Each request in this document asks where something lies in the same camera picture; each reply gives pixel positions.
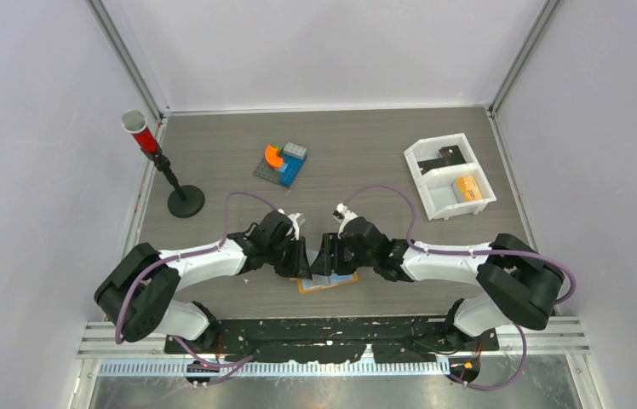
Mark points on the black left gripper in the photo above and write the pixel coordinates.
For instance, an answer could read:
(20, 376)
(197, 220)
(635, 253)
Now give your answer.
(299, 266)

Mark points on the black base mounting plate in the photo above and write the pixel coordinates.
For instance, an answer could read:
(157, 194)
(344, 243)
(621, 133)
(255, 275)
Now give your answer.
(392, 339)

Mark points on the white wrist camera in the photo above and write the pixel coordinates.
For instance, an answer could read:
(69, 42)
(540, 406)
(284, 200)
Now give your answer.
(296, 220)
(343, 215)

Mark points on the black microphone stand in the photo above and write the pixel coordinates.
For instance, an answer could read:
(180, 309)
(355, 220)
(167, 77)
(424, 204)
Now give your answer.
(186, 200)

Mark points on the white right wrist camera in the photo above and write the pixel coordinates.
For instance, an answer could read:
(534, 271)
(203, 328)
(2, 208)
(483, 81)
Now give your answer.
(343, 215)

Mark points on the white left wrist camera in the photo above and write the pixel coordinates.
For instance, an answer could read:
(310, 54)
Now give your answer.
(296, 220)

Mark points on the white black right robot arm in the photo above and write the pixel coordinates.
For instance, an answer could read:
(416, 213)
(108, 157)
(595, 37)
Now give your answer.
(519, 286)

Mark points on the toy brick assembly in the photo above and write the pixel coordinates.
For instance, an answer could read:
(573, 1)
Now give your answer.
(281, 164)

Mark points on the white slotted cable duct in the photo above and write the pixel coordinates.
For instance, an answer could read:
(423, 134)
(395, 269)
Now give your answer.
(183, 367)

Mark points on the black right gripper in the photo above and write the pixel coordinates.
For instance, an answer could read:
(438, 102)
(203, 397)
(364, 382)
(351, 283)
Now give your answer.
(324, 263)

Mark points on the orange leather card holder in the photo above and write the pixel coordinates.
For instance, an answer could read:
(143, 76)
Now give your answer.
(318, 282)

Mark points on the white plastic divided bin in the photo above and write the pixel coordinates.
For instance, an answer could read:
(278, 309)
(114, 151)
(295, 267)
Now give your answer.
(435, 188)

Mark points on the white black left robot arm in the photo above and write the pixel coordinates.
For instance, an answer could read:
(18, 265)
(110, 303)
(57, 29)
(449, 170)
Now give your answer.
(138, 296)

